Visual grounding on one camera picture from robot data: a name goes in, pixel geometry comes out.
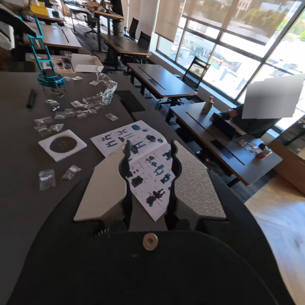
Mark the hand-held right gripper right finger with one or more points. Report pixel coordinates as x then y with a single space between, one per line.
197 190

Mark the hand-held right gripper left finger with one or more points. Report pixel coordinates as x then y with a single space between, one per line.
104 188

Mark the white illustrated instruction manual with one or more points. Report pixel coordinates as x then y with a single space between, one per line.
147 166

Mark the blue toy robot arm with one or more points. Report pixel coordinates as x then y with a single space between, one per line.
51 79

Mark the wood-edged office desk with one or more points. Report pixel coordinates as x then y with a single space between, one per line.
56 35
164 81
124 45
250 166

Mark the dark grey desk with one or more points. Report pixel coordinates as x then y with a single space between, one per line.
21 154

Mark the small clear screw bag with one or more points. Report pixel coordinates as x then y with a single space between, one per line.
47 180
71 172

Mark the white foam sheet round hole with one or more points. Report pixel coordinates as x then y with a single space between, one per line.
79 143

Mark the black laptop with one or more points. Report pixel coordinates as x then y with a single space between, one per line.
222 126

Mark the red white small packet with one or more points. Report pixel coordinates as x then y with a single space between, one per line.
263 154

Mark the scatter of clear parts bags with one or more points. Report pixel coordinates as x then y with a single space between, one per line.
59 116

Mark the pale bottle with red cap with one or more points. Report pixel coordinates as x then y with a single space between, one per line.
207 106

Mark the crumpled clear plastic wrap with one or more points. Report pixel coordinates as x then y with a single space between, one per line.
108 93

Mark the wooden cabinet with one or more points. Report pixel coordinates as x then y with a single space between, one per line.
290 164

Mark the black mesh office chair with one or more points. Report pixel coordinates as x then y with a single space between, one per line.
196 71

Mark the white open cardboard box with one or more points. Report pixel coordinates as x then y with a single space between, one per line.
85 63

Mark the flat tray with black parts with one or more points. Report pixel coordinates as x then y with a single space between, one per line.
59 64

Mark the beige roller blind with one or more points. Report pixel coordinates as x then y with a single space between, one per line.
169 19

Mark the yellow box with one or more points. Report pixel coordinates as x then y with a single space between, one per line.
39 8

